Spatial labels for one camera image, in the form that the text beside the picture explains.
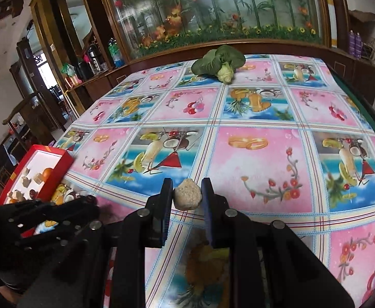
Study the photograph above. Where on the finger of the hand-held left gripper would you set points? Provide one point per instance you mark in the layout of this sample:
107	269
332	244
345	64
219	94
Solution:
56	207
65	231

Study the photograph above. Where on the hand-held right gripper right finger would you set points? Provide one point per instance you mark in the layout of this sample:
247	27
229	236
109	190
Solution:
208	202

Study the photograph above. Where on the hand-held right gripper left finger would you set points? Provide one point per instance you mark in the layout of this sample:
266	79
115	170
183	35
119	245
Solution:
167	199

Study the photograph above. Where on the beige food chunk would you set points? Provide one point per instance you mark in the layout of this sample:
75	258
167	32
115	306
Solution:
14	195
187	195
27	170
25	183
38	178

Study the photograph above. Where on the red box with white inside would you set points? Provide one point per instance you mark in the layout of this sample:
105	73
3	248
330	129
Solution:
54	173

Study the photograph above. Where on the dark red date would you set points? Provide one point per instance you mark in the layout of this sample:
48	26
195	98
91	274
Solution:
33	193

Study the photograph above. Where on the fruit-print tablecloth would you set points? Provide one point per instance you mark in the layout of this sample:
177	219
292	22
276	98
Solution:
261	183

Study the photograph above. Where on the green bok choy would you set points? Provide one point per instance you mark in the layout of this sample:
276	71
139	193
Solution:
221	61

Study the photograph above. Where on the dark thermos flask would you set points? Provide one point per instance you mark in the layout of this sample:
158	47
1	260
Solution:
93	58

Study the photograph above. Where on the green plastic bottle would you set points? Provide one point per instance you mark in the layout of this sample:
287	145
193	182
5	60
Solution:
114	53

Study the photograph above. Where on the glass cabinet with artificial plants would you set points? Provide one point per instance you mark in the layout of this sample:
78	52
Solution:
219	6

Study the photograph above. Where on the purple bottle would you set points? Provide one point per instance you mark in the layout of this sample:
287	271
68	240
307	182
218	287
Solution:
358	43
352	42

